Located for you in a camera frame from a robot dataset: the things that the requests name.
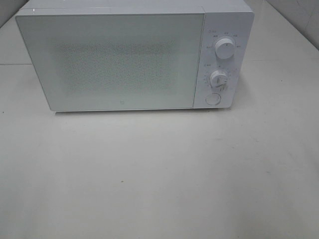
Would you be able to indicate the round white door button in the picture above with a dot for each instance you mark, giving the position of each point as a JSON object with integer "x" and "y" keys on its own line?
{"x": 213, "y": 99}

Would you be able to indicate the white timer knob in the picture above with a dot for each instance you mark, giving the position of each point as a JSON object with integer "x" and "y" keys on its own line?
{"x": 218, "y": 78}

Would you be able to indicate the white microwave door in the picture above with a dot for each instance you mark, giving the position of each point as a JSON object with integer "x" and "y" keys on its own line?
{"x": 114, "y": 62}

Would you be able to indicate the upper white power knob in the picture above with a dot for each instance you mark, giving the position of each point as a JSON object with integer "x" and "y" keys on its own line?
{"x": 225, "y": 48}

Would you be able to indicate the white microwave oven body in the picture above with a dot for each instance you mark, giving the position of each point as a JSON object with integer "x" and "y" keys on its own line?
{"x": 222, "y": 18}

